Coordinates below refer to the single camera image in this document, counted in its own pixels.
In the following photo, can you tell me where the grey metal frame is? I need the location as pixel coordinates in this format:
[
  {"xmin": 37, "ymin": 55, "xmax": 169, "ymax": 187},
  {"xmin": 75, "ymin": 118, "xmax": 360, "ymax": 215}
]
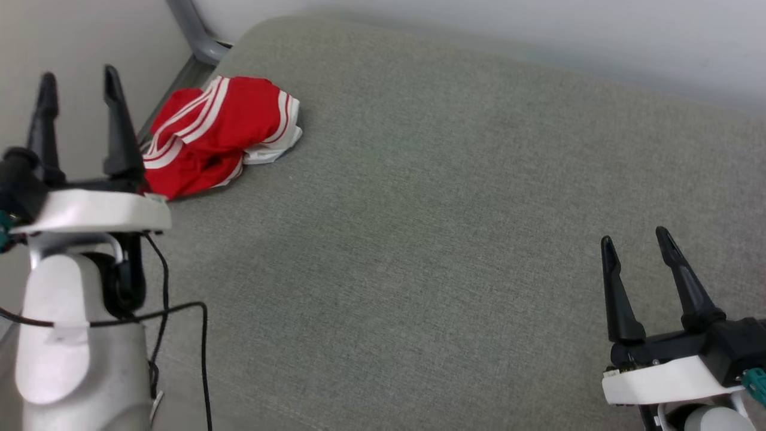
[{"xmin": 136, "ymin": 0, "xmax": 233, "ymax": 144}]

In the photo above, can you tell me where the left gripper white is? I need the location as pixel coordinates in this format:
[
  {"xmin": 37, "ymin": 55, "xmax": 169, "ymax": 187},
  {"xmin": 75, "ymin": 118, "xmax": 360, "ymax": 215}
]
[{"xmin": 11, "ymin": 65, "xmax": 172, "ymax": 237}]

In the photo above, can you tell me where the grey fabric sofa cushion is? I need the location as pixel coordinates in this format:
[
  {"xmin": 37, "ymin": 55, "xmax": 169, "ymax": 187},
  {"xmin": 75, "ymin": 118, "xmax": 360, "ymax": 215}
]
[{"xmin": 136, "ymin": 15, "xmax": 766, "ymax": 431}]

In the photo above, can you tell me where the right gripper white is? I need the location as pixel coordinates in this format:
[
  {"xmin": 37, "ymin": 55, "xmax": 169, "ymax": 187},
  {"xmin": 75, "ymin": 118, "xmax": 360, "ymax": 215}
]
[{"xmin": 600, "ymin": 226, "xmax": 746, "ymax": 408}]

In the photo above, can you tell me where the thin black cable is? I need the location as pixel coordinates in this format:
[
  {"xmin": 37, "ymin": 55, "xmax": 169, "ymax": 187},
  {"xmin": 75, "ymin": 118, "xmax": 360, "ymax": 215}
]
[
  {"xmin": 144, "ymin": 233, "xmax": 171, "ymax": 414},
  {"xmin": 0, "ymin": 301, "xmax": 214, "ymax": 431}
]

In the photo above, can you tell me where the red and white basketball jersey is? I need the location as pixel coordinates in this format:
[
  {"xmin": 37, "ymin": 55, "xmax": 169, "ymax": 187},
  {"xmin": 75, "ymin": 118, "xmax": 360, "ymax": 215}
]
[{"xmin": 139, "ymin": 75, "xmax": 303, "ymax": 201}]

